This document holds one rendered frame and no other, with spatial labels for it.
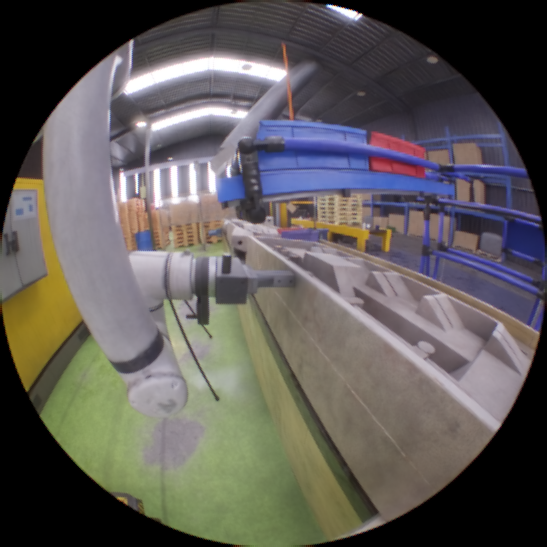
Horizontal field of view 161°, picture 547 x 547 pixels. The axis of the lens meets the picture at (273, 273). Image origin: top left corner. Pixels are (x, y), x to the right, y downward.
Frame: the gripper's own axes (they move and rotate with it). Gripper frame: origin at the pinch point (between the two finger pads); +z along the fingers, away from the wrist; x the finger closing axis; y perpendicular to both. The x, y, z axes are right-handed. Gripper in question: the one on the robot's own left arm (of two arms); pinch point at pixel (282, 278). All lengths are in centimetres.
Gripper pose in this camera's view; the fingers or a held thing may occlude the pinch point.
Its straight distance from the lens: 38.9
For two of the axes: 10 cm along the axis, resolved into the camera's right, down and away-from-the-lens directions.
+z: 9.5, 0.3, 3.1
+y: 1.2, -9.5, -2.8
